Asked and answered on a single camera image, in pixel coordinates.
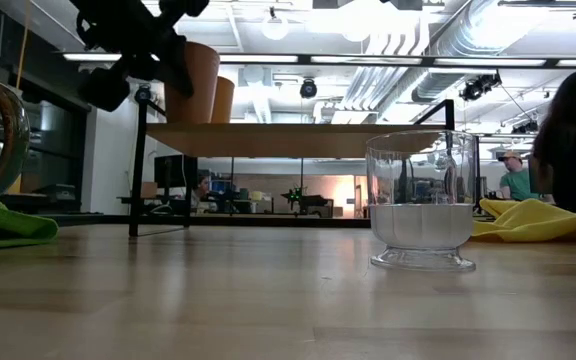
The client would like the black spotlight cluster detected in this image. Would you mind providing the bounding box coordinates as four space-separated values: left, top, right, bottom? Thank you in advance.
458 71 503 103

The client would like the background robot with green lights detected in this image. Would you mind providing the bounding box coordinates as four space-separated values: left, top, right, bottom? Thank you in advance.
280 184 334 218

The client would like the black device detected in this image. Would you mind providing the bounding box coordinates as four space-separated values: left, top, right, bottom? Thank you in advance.
31 183 78 202

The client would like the black dome fixture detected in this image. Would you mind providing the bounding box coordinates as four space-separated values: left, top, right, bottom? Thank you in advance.
298 77 319 100

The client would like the round pendant lamp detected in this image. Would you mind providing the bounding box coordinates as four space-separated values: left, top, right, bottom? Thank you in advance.
261 16 290 42

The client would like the yellow plastic cup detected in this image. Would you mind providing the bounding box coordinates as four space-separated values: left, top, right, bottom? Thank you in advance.
211 75 236 125

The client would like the silver ventilation duct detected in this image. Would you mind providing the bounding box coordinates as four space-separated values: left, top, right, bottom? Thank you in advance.
410 0 527 105

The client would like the black bar with light strips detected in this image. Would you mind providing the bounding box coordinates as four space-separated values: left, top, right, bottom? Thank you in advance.
61 51 576 70

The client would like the orange plastic cup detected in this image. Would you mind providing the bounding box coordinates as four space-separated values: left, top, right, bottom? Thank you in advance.
164 41 221 125

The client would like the wooden shelf with black frame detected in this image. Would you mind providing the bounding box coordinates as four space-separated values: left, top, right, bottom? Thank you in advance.
128 84 457 239

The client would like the yellow cable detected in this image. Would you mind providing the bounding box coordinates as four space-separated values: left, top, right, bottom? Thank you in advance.
14 0 32 92

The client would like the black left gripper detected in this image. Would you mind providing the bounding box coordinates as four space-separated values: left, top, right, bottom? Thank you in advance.
77 0 209 114

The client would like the green cloth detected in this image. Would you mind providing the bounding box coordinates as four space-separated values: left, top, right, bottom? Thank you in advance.
0 199 60 252

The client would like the black table rig frame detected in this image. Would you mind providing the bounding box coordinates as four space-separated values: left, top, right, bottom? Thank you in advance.
42 213 374 229

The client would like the yellow cloth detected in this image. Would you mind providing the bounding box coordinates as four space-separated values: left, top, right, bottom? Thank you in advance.
470 197 576 244

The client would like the black monitor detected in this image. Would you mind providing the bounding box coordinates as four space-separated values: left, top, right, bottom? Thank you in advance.
153 154 200 190

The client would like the brown green glazed mug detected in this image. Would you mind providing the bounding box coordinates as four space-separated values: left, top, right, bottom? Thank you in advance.
0 77 32 215

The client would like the clear footed glass mug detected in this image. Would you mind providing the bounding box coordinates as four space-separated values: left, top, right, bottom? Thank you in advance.
365 129 478 274

